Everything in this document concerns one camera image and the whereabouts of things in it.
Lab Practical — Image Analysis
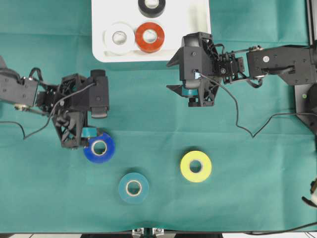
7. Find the red tape roll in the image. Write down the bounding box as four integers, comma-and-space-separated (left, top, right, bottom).
135, 22, 165, 53

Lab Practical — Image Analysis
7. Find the green table cloth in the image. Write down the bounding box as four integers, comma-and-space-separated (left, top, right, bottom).
0, 0, 317, 233

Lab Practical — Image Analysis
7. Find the teal tape roll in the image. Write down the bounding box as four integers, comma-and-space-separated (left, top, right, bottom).
118, 173, 150, 204

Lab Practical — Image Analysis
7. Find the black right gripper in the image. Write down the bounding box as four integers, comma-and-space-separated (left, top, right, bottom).
166, 32, 222, 107

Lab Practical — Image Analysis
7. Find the metal table clamp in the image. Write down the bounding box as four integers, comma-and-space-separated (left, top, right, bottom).
132, 228, 164, 238

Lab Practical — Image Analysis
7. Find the white black object at edge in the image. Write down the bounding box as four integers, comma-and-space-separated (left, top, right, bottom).
302, 179, 317, 208

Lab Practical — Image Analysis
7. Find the black cable bottom right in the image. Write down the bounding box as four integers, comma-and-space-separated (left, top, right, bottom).
244, 222, 317, 236

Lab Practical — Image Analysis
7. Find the right camera cable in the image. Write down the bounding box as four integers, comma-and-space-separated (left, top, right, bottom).
198, 71, 317, 139

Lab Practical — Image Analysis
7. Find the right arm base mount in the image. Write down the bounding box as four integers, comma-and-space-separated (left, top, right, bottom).
294, 83, 317, 135

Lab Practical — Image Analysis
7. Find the black tape roll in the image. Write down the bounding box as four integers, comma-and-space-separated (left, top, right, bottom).
138, 0, 166, 18

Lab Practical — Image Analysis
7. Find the blue tape roll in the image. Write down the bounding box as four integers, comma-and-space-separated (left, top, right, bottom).
83, 132, 115, 164

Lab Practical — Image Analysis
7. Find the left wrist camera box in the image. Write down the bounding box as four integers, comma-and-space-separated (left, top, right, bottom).
87, 77, 109, 119

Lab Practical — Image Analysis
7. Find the yellow tape roll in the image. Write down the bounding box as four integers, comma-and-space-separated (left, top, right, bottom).
180, 150, 212, 183

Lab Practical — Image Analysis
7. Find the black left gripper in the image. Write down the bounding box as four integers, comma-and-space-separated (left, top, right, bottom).
37, 69, 106, 149

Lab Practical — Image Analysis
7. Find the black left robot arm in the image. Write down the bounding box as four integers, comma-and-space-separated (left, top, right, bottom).
0, 59, 109, 149

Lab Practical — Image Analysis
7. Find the white tape roll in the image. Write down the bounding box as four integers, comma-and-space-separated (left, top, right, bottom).
104, 23, 135, 55

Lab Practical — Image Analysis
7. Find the white plastic case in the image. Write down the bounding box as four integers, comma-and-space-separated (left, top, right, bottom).
91, 0, 211, 63

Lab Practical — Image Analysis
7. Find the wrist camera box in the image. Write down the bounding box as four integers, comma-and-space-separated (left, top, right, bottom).
87, 77, 109, 119
179, 46, 203, 81

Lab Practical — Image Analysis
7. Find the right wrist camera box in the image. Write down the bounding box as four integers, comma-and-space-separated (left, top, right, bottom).
179, 46, 203, 81

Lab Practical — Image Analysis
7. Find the left camera cable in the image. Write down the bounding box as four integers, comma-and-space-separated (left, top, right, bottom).
0, 83, 96, 141

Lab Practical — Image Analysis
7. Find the camera cable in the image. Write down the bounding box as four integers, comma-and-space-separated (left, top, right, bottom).
0, 83, 96, 141
198, 71, 317, 139

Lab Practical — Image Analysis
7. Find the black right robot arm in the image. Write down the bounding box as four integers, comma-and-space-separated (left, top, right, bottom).
167, 32, 317, 107

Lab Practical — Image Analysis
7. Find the aluminium frame rail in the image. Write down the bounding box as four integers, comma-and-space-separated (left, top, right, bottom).
306, 0, 317, 45

